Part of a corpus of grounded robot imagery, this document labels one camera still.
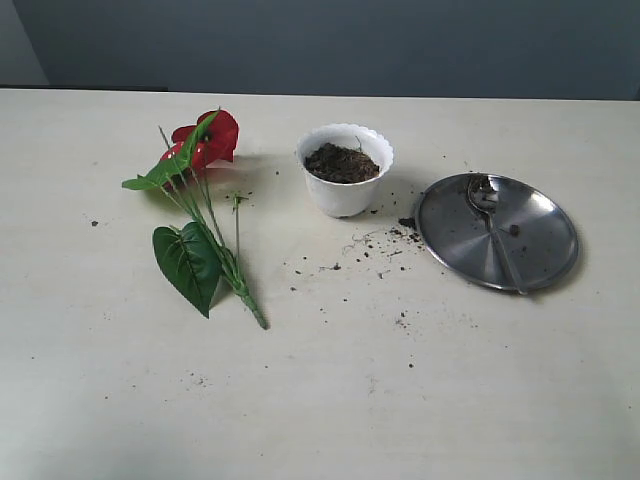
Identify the white plastic flower pot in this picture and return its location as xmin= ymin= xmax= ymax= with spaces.
xmin=296 ymin=123 xmax=394 ymax=218

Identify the red artificial flower with leaves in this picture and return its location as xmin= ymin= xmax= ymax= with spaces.
xmin=121 ymin=108 xmax=270 ymax=330

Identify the steel spoon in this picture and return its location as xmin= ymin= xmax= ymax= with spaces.
xmin=466 ymin=174 xmax=527 ymax=295

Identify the dark brown potting soil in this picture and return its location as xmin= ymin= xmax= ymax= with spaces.
xmin=304 ymin=143 xmax=380 ymax=184

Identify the loose green stem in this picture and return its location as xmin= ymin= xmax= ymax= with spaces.
xmin=233 ymin=193 xmax=247 ymax=261

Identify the round steel plate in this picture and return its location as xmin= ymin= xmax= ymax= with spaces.
xmin=414 ymin=173 xmax=579 ymax=294

